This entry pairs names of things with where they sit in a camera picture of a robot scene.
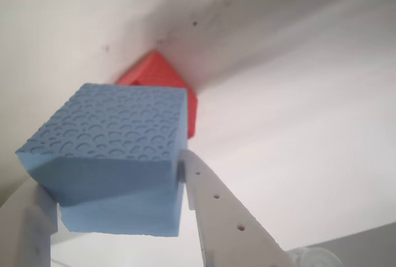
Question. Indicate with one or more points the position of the blue foam cube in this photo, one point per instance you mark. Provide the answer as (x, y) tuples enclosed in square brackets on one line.
[(117, 125)]

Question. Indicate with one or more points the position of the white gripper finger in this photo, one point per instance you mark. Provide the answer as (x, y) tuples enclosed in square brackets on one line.
[(24, 233), (216, 217)]

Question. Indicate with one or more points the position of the red foam cube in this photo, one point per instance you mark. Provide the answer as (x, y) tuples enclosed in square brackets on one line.
[(161, 69)]

